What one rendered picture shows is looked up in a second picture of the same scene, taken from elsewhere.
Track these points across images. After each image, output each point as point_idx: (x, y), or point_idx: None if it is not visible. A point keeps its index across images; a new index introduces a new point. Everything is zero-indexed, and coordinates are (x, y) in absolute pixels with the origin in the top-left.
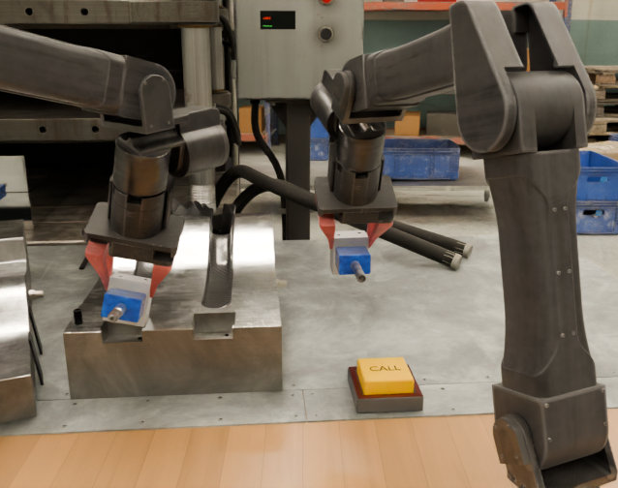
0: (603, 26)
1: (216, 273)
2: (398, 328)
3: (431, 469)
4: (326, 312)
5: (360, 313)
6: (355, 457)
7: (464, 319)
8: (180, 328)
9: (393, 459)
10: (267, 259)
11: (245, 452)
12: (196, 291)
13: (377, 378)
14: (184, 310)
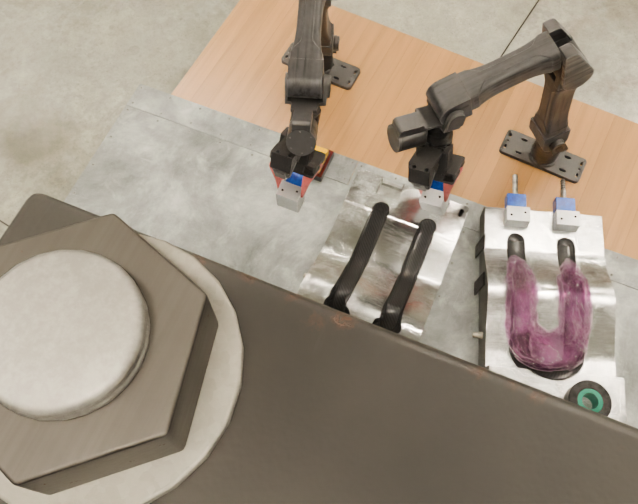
0: None
1: (360, 263)
2: (256, 220)
3: (327, 114)
4: (284, 261)
5: (264, 249)
6: (351, 132)
7: (208, 213)
8: (409, 186)
9: (337, 125)
10: (323, 255)
11: (393, 153)
12: (385, 233)
13: (321, 149)
14: (401, 206)
